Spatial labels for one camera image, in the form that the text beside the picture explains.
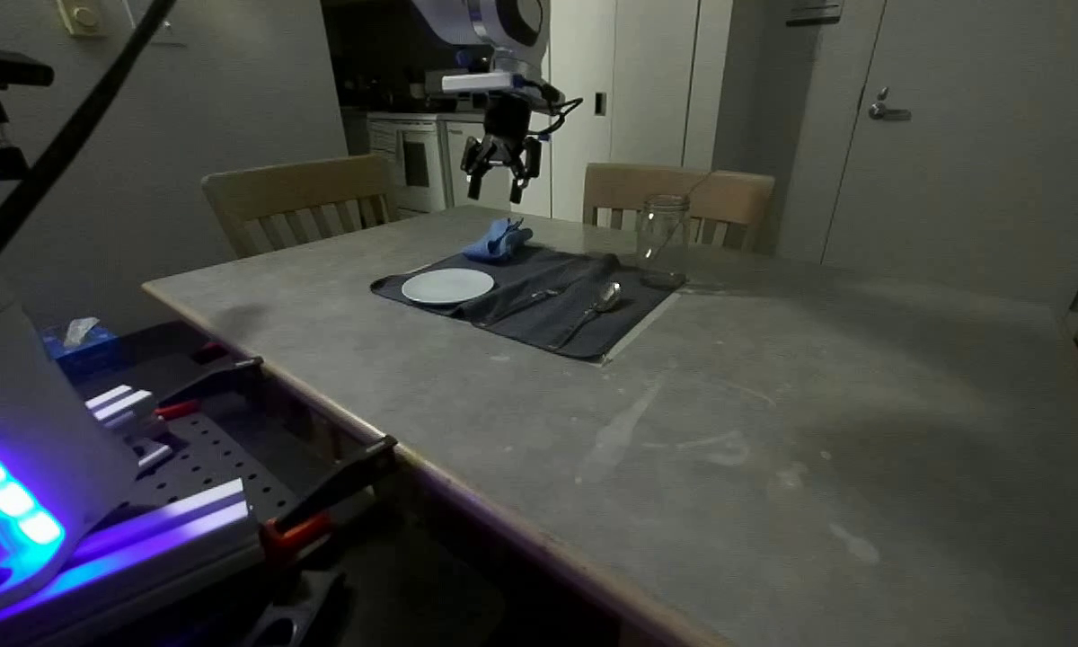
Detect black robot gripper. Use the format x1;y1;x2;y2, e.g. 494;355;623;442
459;95;543;205

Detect blue cloth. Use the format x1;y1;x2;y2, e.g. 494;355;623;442
463;217;532;261

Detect metal spoon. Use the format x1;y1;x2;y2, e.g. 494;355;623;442
558;279;627;350

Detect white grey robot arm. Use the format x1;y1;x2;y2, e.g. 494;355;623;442
415;0;563;203

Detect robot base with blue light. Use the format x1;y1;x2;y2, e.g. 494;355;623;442
0;275;266;641

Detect white round plate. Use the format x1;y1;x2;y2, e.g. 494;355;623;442
400;271;497;307

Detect clear glass bottle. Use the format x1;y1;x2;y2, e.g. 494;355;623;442
636;194;690;271

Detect white kitchen cabinets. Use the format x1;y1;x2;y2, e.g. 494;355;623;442
362;108;515;217

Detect metal knife on placemat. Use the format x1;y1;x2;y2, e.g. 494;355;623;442
483;289;561;326

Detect dark grey cloth placemat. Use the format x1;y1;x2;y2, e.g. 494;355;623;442
368;242;690;363

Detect wooden chair far right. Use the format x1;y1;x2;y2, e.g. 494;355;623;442
584;161;776;251

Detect wooden chair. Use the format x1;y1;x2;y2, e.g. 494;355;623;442
201;155;394;254
584;161;776;251

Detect wooden chair far left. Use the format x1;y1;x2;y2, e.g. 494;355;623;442
201;155;394;254

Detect black orange clamp far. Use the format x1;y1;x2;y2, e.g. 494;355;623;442
154;355;261;421

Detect black orange clamp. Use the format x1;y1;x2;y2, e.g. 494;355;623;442
154;355;261;421
259;440;394;561

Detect black orange clamp near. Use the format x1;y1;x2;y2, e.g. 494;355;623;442
259;440;394;561

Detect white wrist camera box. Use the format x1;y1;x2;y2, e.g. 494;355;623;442
440;69;516;95

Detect silver door handle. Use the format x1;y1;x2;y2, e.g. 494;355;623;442
867;88;913;122

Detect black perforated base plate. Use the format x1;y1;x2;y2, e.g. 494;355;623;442
120;415;304;519

